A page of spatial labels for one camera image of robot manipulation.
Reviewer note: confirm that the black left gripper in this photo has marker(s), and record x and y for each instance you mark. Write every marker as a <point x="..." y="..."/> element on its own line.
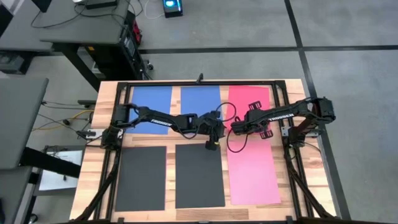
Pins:
<point x="206" y="126"/>

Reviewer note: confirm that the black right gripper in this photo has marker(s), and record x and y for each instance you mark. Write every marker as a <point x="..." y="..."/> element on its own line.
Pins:
<point x="255" y="121"/>

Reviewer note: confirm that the red paper sheet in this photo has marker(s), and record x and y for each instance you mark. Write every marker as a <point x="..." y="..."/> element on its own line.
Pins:
<point x="245" y="95"/>

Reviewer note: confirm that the black paper sheet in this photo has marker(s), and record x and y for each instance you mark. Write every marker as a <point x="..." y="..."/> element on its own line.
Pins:
<point x="199" y="180"/>
<point x="141" y="180"/>

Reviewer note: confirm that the pink paper sheet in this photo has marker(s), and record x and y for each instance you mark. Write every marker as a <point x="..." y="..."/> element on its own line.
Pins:
<point x="252" y="177"/>

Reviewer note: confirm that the blue paper sheet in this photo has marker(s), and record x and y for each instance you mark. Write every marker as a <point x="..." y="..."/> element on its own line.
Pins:
<point x="155" y="99"/>
<point x="199" y="99"/>

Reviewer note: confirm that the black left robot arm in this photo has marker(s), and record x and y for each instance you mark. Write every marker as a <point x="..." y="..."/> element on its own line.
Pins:
<point x="155" y="118"/>

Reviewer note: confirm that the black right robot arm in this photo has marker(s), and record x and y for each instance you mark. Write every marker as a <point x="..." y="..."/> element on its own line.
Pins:
<point x="289" y="113"/>

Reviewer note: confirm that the black caster wheel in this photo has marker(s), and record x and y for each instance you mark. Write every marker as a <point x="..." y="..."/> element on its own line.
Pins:
<point x="150" y="66"/>

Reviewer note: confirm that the black computer tower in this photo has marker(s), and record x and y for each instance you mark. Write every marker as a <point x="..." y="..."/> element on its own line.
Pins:
<point x="112" y="62"/>

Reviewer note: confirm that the red box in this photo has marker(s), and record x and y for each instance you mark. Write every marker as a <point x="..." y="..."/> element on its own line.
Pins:
<point x="137" y="31"/>

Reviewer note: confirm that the black device blue light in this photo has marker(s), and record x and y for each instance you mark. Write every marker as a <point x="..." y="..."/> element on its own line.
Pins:
<point x="173" y="11"/>

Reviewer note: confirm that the black desk foot beam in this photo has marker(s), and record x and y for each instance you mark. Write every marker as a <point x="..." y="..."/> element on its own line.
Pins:
<point x="49" y="161"/>

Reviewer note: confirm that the white board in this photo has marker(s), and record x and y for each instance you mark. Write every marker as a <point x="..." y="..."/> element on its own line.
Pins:
<point x="56" y="183"/>

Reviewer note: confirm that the black flat box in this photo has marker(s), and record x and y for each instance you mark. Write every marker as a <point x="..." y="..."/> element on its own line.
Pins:
<point x="101" y="3"/>

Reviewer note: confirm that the standing desk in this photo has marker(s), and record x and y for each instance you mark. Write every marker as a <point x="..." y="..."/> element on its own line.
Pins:
<point x="77" y="28"/>

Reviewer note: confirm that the grey desk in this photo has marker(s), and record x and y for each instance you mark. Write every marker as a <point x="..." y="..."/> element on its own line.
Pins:
<point x="18" y="124"/>
<point x="12" y="193"/>

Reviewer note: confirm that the dark grey storage box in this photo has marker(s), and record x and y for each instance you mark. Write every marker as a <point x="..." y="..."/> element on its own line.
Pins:
<point x="14" y="63"/>

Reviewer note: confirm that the black desk equipment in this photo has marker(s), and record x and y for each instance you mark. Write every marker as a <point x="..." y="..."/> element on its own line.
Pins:
<point x="43" y="4"/>

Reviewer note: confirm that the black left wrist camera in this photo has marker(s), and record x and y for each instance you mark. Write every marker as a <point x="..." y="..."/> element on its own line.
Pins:
<point x="220" y="128"/>

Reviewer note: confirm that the silver base bracket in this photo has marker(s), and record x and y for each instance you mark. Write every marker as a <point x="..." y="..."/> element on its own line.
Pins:
<point x="285" y="131"/>

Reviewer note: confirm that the black table frame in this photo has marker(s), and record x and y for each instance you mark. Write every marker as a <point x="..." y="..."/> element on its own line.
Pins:
<point x="236" y="83"/>

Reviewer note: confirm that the small black frame mount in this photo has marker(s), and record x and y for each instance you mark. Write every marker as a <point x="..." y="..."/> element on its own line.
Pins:
<point x="201" y="78"/>

